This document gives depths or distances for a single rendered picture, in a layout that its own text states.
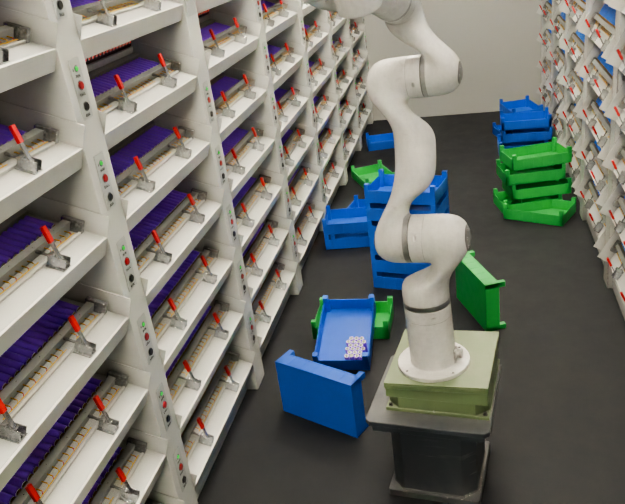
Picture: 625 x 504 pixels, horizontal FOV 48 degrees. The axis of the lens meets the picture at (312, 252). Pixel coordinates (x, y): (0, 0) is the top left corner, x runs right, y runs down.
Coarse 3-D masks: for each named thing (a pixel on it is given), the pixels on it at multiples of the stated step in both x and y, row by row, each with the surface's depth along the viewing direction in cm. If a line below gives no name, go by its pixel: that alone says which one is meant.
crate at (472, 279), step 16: (464, 256) 284; (464, 272) 279; (480, 272) 270; (464, 288) 283; (480, 288) 265; (496, 288) 261; (464, 304) 287; (480, 304) 269; (496, 304) 264; (480, 320) 272; (496, 320) 267
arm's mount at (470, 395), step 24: (456, 336) 199; (480, 336) 197; (480, 360) 187; (384, 384) 185; (408, 384) 183; (432, 384) 181; (456, 384) 179; (480, 384) 178; (408, 408) 187; (432, 408) 184; (456, 408) 182; (480, 408) 181
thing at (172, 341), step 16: (208, 240) 231; (224, 256) 232; (224, 272) 225; (192, 288) 213; (208, 288) 215; (176, 304) 204; (192, 304) 205; (208, 304) 213; (192, 320) 199; (176, 336) 191; (160, 352) 177; (176, 352) 189
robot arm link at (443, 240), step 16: (416, 224) 171; (432, 224) 169; (448, 224) 168; (464, 224) 169; (416, 240) 170; (432, 240) 168; (448, 240) 167; (464, 240) 168; (416, 256) 172; (432, 256) 170; (448, 256) 168; (416, 272) 181; (432, 272) 174; (448, 272) 171; (416, 288) 176; (432, 288) 174; (448, 288) 178; (416, 304) 177; (432, 304) 176
